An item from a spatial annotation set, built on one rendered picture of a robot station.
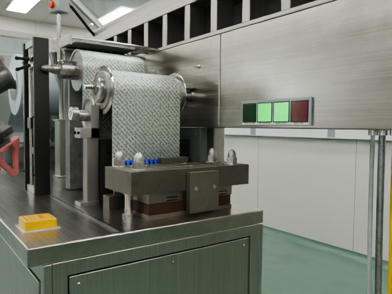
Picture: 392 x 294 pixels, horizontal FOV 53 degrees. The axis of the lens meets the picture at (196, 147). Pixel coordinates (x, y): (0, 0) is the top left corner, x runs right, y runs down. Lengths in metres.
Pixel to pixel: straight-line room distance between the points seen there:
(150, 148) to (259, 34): 0.47
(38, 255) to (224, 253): 0.50
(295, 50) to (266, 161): 3.31
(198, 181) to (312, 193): 2.96
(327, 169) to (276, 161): 0.63
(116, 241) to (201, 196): 0.28
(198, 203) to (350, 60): 0.52
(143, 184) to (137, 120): 0.27
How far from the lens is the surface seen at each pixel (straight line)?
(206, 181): 1.08
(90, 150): 1.22
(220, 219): 1.08
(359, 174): 3.67
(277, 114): 1.07
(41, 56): 1.46
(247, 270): 1.20
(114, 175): 1.06
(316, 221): 3.98
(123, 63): 1.46
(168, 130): 1.25
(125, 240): 0.93
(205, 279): 1.10
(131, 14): 1.85
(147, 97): 1.21
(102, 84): 1.18
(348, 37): 0.97
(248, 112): 1.14
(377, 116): 0.91
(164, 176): 1.02
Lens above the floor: 1.14
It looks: 3 degrees down
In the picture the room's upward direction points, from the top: 1 degrees clockwise
